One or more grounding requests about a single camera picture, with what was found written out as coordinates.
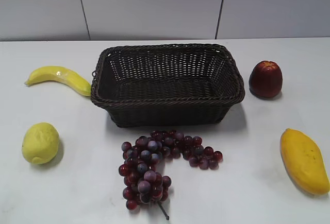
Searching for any yellow lemon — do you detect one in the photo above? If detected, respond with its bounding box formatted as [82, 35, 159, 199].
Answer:
[22, 122, 60, 165]

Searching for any dark woven wicker basket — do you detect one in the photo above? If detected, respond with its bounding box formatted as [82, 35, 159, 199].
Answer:
[91, 43, 245, 128]

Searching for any purple grape bunch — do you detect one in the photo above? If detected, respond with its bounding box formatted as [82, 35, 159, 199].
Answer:
[118, 130, 223, 220]

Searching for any red apple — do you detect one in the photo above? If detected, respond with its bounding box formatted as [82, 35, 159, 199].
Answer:
[249, 61, 283, 98]

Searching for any yellow banana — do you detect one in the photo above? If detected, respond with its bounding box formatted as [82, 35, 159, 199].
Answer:
[25, 66, 91, 97]

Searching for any yellow mango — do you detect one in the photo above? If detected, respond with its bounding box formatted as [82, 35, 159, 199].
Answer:
[280, 129, 329, 196]

